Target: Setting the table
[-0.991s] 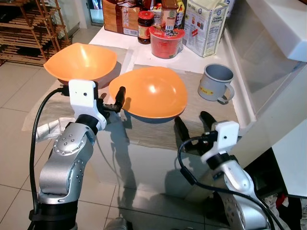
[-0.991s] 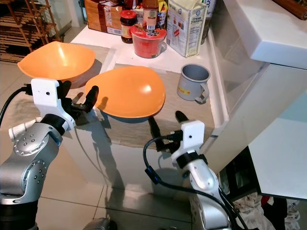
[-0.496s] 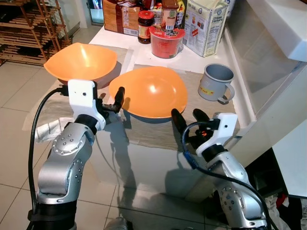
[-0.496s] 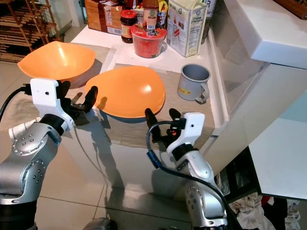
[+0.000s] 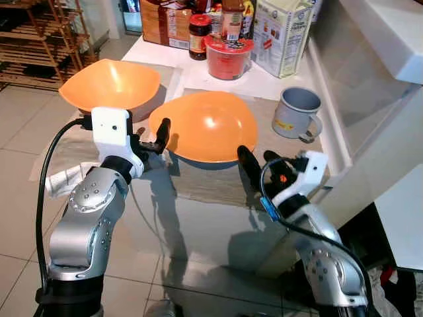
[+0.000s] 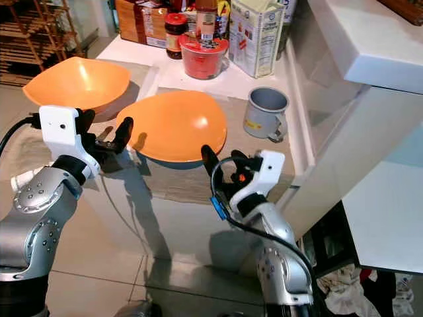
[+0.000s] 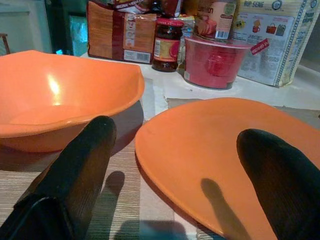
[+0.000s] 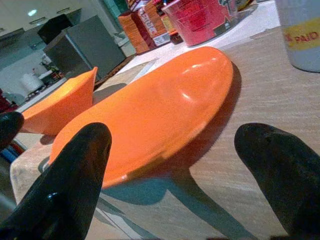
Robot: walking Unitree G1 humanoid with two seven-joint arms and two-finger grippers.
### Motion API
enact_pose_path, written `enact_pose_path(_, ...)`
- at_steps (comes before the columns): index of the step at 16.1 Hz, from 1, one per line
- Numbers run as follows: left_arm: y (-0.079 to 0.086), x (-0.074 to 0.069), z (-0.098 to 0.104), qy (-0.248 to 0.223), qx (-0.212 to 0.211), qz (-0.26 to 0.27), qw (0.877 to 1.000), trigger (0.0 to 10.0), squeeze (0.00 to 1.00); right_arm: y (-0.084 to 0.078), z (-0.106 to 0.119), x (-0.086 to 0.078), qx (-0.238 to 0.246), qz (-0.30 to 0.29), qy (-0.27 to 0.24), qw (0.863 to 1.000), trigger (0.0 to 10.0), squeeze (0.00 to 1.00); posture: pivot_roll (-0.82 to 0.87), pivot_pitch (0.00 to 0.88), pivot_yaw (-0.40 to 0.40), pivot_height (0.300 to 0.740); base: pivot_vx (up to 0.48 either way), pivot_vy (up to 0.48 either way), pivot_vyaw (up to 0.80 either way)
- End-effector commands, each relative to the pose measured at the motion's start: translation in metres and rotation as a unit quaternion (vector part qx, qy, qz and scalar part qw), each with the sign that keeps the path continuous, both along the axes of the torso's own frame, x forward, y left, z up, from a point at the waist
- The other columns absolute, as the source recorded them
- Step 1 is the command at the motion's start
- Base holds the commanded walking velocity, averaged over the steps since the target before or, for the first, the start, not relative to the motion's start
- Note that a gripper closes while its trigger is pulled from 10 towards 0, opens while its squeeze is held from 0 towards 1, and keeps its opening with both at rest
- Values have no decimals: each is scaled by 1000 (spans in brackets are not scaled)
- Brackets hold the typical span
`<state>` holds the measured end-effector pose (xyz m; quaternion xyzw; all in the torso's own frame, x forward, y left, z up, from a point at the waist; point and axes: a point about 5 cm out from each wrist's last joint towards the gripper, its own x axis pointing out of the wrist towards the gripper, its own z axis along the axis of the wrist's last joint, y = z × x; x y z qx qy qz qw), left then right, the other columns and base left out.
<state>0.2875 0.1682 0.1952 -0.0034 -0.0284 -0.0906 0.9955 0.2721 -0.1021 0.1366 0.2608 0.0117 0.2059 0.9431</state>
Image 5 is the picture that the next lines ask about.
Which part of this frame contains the white wall ledge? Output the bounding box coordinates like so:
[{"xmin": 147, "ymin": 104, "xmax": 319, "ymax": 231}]
[{"xmin": 338, "ymin": 0, "xmax": 423, "ymax": 85}]

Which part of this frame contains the red instant noodle cup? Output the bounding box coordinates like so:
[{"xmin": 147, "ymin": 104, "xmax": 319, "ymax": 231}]
[{"xmin": 203, "ymin": 34, "xmax": 255, "ymax": 81}]

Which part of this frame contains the grey mug with yellow label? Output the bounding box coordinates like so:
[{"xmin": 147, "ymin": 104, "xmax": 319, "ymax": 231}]
[{"xmin": 272, "ymin": 86, "xmax": 324, "ymax": 144}]

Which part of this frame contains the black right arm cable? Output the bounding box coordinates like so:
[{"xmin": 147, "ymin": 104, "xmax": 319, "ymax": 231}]
[{"xmin": 259, "ymin": 156, "xmax": 377, "ymax": 317}]

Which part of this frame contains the crumpled laundry pile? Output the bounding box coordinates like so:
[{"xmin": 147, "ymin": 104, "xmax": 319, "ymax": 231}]
[{"xmin": 367, "ymin": 263, "xmax": 423, "ymax": 317}]

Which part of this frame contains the brown lidded tin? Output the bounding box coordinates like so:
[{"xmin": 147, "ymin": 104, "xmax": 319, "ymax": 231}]
[{"xmin": 221, "ymin": 0, "xmax": 247, "ymax": 40}]

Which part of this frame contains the wooden slatted rack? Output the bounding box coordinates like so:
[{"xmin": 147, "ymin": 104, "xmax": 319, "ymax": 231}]
[{"xmin": 0, "ymin": 0, "xmax": 91, "ymax": 91}]

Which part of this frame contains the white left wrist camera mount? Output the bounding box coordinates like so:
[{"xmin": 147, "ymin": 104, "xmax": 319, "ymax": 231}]
[{"xmin": 91, "ymin": 106, "xmax": 146, "ymax": 179}]

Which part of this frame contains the grey robot foot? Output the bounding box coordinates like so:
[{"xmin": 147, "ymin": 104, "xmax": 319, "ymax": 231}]
[{"xmin": 144, "ymin": 299, "xmax": 184, "ymax": 317}]

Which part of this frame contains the dark jar with red lid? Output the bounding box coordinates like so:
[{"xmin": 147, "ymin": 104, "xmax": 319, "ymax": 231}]
[{"xmin": 188, "ymin": 14, "xmax": 213, "ymax": 61}]

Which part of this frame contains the beige woven placemat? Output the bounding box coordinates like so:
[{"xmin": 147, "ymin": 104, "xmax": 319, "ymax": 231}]
[
  {"xmin": 165, "ymin": 83, "xmax": 341, "ymax": 210},
  {"xmin": 30, "ymin": 61, "xmax": 186, "ymax": 199}
]

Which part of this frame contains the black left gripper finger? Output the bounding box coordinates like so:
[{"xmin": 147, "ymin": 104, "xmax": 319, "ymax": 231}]
[{"xmin": 153, "ymin": 118, "xmax": 172, "ymax": 154}]

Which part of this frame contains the white patterned cloth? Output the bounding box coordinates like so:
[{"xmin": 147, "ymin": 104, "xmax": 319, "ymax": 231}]
[{"xmin": 48, "ymin": 165, "xmax": 90, "ymax": 200}]

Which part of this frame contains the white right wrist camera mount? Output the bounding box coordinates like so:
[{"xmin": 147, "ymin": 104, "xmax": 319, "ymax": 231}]
[{"xmin": 272, "ymin": 151, "xmax": 329, "ymax": 207}]

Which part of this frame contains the printed noodle bag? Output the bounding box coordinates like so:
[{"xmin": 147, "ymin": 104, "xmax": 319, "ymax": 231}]
[{"xmin": 193, "ymin": 0, "xmax": 223, "ymax": 17}]

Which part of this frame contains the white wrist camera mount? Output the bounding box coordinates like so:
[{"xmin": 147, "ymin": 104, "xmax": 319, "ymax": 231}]
[
  {"xmin": 91, "ymin": 106, "xmax": 146, "ymax": 179},
  {"xmin": 272, "ymin": 151, "xmax": 329, "ymax": 207}
]

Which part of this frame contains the orange plate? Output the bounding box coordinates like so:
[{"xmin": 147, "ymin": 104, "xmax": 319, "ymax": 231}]
[{"xmin": 148, "ymin": 90, "xmax": 259, "ymax": 164}]

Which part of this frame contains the cream printed food pack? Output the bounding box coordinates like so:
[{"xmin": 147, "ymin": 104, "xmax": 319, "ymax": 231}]
[{"xmin": 251, "ymin": 0, "xmax": 315, "ymax": 79}]

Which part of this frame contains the orange bowl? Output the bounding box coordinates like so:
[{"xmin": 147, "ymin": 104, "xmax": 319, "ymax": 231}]
[{"xmin": 58, "ymin": 58, "xmax": 162, "ymax": 114}]

